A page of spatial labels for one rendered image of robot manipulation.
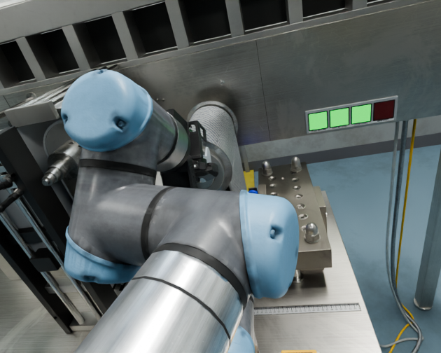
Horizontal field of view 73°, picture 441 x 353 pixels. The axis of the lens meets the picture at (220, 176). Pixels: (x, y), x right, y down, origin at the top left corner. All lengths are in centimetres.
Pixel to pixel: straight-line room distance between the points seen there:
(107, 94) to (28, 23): 80
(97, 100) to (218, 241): 16
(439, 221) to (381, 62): 81
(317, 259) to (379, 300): 122
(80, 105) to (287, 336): 63
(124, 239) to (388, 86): 84
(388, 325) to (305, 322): 113
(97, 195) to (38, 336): 76
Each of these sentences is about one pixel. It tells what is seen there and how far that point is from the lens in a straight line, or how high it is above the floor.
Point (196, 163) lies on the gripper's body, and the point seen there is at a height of 135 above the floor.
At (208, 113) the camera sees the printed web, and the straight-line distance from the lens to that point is 77.
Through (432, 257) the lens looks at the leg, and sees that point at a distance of 167.
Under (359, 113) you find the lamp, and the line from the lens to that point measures 96.
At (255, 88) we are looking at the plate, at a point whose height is 131.
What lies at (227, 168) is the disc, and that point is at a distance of 63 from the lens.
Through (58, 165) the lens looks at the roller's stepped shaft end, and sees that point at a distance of 65.
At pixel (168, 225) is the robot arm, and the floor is 142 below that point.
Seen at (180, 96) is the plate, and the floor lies 133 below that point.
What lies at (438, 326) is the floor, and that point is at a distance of 192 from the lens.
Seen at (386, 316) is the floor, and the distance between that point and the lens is 190.
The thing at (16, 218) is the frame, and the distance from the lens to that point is 76.
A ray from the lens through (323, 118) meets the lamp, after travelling 94.
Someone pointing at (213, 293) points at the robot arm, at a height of 141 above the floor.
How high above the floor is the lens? 155
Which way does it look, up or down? 30 degrees down
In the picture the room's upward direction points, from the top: 14 degrees counter-clockwise
